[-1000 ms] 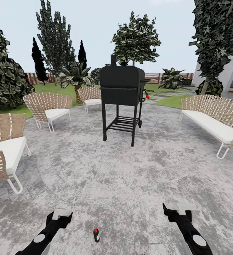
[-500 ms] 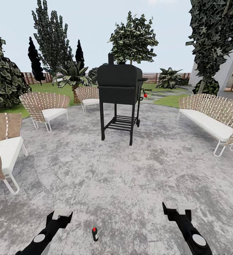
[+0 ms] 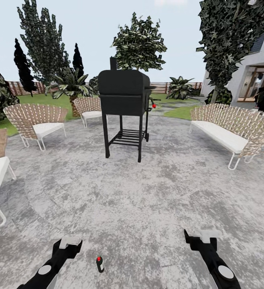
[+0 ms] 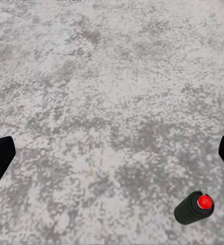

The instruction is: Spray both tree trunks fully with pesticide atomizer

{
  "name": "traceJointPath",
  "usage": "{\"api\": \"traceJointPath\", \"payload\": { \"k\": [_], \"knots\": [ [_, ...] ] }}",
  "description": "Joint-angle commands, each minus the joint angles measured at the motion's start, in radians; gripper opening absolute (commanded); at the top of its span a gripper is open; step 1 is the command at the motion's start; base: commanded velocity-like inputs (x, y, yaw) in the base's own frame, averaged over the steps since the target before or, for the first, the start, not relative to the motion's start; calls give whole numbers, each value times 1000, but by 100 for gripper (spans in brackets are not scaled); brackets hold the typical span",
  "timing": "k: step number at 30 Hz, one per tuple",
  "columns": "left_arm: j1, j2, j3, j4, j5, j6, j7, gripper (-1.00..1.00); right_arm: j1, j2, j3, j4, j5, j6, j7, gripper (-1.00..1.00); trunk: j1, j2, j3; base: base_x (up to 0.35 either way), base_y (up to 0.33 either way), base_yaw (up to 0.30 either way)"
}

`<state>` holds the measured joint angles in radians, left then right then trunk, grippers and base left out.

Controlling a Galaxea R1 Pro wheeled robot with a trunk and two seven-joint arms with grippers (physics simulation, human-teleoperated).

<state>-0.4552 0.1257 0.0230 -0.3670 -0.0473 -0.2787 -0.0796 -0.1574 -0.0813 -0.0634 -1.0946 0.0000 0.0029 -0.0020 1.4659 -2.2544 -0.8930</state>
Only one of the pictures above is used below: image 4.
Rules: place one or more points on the pesticide atomizer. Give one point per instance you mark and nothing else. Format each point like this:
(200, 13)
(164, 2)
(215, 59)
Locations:
(197, 206)

